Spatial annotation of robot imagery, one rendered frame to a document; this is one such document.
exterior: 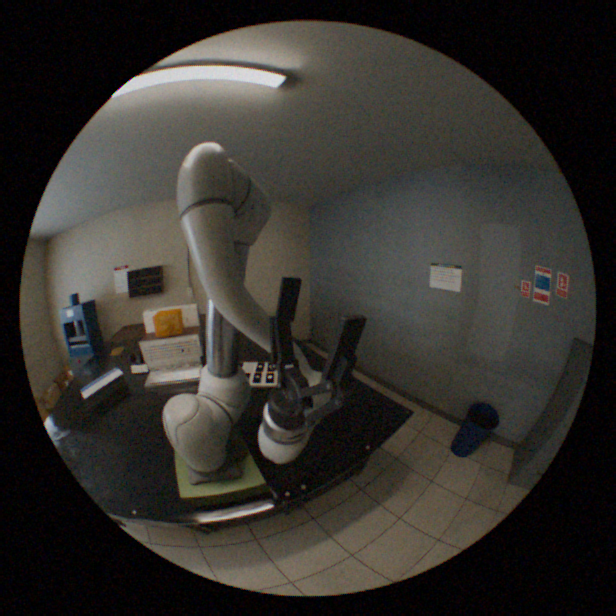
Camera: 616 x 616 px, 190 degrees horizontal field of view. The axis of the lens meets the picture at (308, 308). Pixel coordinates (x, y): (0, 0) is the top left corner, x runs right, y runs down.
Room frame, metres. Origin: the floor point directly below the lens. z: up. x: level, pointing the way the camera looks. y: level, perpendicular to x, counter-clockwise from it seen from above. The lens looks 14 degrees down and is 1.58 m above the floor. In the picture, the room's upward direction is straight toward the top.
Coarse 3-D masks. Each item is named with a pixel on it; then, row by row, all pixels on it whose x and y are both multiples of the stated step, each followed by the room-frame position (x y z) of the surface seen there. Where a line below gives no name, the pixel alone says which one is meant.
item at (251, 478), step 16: (240, 432) 0.41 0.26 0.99; (176, 464) 0.17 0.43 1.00; (240, 464) 0.26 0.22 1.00; (224, 480) 0.18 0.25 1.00; (240, 480) 0.20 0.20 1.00; (256, 480) 0.21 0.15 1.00; (192, 496) 0.08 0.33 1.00; (208, 496) 0.10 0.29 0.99; (224, 496) 0.13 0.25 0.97; (240, 496) 0.15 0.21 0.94
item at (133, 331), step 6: (204, 318) 2.17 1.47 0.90; (132, 324) 1.71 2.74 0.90; (138, 324) 1.74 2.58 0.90; (144, 324) 1.76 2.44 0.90; (204, 324) 1.92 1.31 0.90; (120, 330) 1.42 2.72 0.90; (126, 330) 1.45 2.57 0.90; (132, 330) 1.49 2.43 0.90; (138, 330) 1.52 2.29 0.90; (144, 330) 1.54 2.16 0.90; (114, 336) 1.20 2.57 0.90; (120, 336) 1.24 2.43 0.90; (126, 336) 1.27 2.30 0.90; (132, 336) 1.31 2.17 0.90; (138, 336) 1.34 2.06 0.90
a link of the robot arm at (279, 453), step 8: (264, 432) 0.22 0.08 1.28; (264, 440) 0.21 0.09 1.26; (272, 440) 0.20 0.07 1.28; (304, 440) 0.23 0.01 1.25; (264, 448) 0.21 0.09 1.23; (272, 448) 0.20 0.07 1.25; (280, 448) 0.20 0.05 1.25; (288, 448) 0.20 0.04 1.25; (296, 448) 0.20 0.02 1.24; (272, 456) 0.20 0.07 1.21; (280, 456) 0.19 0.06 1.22; (288, 456) 0.20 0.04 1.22; (296, 456) 0.22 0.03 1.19
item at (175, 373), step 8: (168, 368) 0.83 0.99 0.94; (176, 368) 0.86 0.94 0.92; (184, 368) 0.89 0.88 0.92; (192, 368) 0.90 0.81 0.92; (200, 368) 0.92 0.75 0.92; (152, 376) 0.71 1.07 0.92; (160, 376) 0.73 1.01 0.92; (168, 376) 0.76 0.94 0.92; (176, 376) 0.78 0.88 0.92; (184, 376) 0.80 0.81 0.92; (192, 376) 0.82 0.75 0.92; (200, 376) 0.83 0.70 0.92; (152, 384) 0.62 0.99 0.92; (160, 384) 0.65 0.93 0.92; (168, 384) 0.68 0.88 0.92; (176, 384) 0.71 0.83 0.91; (184, 384) 0.74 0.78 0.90
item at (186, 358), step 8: (160, 344) 0.85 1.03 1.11; (168, 344) 0.88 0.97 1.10; (176, 344) 0.92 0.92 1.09; (184, 344) 0.95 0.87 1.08; (192, 344) 0.98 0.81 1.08; (152, 352) 0.81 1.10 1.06; (160, 352) 0.84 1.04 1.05; (168, 352) 0.87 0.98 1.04; (184, 352) 0.93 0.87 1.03; (192, 352) 0.96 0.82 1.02; (152, 360) 0.78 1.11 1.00; (160, 360) 0.82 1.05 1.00; (168, 360) 0.85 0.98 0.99; (176, 360) 0.87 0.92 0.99; (184, 360) 0.90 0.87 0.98; (192, 360) 0.93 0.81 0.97; (200, 360) 0.96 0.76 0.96; (160, 368) 0.79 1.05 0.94
